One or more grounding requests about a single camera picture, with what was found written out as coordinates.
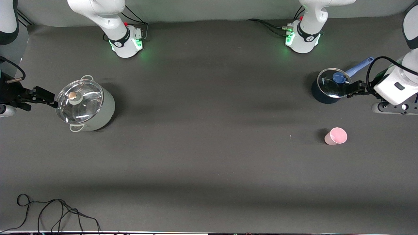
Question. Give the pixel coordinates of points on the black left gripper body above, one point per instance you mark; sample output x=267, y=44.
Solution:
x=368, y=91

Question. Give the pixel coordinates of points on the aluminium frame rail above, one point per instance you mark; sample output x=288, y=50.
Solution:
x=26, y=20

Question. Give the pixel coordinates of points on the dark blue saucepan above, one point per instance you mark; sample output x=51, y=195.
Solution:
x=321, y=98

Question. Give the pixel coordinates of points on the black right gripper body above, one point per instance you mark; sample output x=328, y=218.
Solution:
x=9, y=92

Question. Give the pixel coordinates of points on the glass lid with blue knob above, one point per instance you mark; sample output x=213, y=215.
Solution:
x=326, y=86

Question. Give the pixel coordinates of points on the grey-green cooking pot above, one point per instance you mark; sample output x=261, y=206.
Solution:
x=104, y=111

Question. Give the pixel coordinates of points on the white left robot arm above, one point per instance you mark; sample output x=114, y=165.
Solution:
x=307, y=36

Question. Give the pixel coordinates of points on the pink cup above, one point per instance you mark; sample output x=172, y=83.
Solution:
x=336, y=136

